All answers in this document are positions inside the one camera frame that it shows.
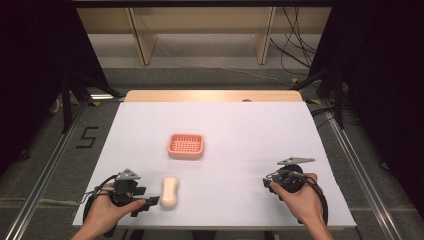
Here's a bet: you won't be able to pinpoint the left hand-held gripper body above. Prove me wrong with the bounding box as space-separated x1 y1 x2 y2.
110 168 142 208

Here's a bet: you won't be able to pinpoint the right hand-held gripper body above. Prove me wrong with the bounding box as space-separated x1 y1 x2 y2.
265 156 316 194

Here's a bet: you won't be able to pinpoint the cream soap bar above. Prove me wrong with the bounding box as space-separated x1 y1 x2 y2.
158 176 180 211

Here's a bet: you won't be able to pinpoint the pink soap dish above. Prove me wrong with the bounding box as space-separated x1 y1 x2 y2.
167 133 205 161

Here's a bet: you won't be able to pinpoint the person's right hand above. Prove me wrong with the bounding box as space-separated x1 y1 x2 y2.
270 172 326 225

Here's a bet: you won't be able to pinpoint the person's left hand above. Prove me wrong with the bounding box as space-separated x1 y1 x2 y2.
81 193 147 236

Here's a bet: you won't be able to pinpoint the white table mat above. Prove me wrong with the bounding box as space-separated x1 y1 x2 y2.
72 101 358 231

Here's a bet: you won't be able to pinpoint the black metal stand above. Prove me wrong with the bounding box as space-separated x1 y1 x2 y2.
59 71 125 135
290 68 349 130

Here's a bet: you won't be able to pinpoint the wooden table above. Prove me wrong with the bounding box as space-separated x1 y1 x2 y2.
123 89 304 104

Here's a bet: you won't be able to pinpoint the black curtain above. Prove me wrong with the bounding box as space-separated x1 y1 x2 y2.
0 0 111 178
308 0 424 221

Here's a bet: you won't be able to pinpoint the light wooden shelf unit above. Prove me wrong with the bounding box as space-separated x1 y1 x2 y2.
75 6 333 67

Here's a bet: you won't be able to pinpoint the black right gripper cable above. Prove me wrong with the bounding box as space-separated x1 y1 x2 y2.
292 170 330 226

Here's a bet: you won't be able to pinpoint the aluminium floor rail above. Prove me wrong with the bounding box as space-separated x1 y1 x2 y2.
3 96 125 240
321 99 404 240

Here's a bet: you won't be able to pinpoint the white floor cable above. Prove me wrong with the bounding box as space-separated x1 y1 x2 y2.
155 41 296 86

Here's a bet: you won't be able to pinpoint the black floor cables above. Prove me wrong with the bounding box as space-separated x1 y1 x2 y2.
269 6 318 77

